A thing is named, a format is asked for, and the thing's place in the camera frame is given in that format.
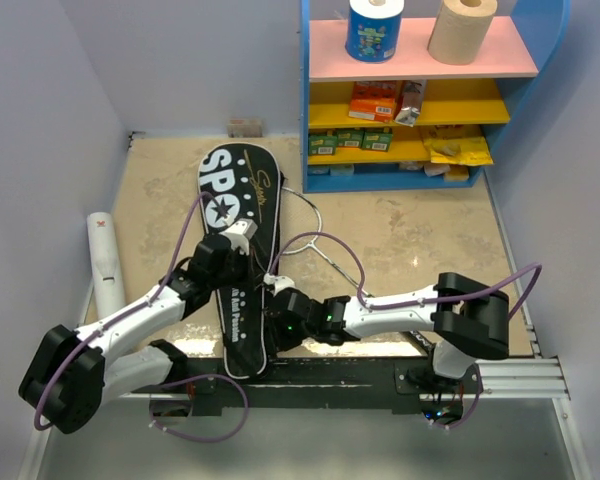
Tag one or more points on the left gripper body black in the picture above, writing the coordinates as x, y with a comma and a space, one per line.
236, 271

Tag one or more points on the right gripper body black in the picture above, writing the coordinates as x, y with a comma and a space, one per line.
284, 336

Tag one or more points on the black sport racket bag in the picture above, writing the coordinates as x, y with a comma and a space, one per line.
245, 184

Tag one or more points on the white shuttlecock tube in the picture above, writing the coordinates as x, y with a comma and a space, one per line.
105, 263

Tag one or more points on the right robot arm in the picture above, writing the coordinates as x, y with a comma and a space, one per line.
471, 318

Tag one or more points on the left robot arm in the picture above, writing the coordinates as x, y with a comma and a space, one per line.
73, 372

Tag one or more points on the small pink eraser box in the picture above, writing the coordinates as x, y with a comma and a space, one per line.
251, 127

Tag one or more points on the green box left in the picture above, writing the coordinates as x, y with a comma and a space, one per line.
322, 143

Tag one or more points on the green box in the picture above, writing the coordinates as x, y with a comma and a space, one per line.
350, 138
322, 143
377, 139

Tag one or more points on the green box middle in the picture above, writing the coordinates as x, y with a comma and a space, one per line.
350, 138

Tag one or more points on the green box right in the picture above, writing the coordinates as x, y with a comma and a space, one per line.
377, 139

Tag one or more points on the orange snack box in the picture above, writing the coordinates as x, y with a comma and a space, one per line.
373, 100

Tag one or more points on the blue shelf unit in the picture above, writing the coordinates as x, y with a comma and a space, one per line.
494, 92

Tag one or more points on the yellow snack bag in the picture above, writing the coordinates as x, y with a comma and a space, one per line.
456, 145

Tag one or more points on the silver snack bag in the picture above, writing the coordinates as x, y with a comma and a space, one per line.
409, 105

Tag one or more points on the blue wrapped paper roll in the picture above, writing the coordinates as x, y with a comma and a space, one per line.
373, 29

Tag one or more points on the brown paper towel roll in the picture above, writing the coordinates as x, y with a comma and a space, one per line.
460, 29

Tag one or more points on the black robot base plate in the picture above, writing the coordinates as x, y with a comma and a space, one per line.
400, 385

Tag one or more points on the aluminium rail frame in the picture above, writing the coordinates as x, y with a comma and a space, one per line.
522, 428

